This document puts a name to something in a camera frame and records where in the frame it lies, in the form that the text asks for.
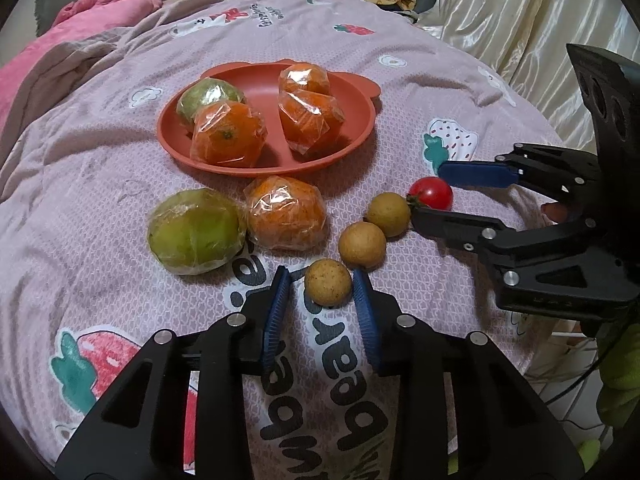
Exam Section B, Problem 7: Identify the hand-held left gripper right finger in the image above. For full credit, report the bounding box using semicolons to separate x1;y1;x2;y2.
352;269;586;480

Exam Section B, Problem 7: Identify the person's right hand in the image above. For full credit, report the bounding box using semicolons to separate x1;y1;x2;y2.
541;201;571;225

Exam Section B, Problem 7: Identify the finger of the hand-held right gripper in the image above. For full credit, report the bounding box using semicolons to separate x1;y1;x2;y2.
438;143;604;211
410;205;551;261

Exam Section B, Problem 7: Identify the cream satin curtain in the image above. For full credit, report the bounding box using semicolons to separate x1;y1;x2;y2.
415;0;640;156

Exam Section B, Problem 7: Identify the red tomato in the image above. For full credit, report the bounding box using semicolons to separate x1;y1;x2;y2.
407;176;454;211

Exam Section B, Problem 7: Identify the green clothing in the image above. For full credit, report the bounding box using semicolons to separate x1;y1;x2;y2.
575;322;640;473

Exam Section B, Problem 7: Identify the orange plastic plate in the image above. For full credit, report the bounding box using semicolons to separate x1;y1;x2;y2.
156;60;382;177

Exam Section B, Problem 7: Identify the pink quilt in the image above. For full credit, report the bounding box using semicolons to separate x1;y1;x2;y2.
0;0;163;131

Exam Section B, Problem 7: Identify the plastic-wrapped green citrus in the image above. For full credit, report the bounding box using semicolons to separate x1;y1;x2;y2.
146;187;247;276
176;77;246;128

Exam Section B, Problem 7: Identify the brown longan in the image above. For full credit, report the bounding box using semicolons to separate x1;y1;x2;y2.
304;258;352;306
338;222;387;267
365;192;412;237

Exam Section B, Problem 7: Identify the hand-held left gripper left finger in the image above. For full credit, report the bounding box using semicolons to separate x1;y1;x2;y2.
55;266;292;480

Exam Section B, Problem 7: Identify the plastic-wrapped orange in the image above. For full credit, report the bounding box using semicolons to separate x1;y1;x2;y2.
243;175;328;252
277;61;332;97
190;100;267;169
277;91;346;156

